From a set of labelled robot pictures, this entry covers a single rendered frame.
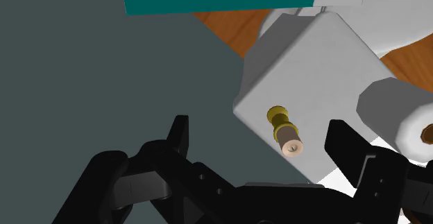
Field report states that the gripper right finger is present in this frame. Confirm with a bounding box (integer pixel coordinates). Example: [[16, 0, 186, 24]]
[[323, 119, 433, 224]]

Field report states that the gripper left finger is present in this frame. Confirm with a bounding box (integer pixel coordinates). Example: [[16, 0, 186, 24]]
[[50, 114, 238, 224]]

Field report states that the white toilet paper roll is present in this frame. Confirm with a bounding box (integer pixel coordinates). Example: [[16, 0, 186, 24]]
[[355, 76, 433, 164]]

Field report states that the gold and beige spool-shaped object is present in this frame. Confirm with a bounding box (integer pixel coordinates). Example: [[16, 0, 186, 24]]
[[266, 105, 304, 158]]

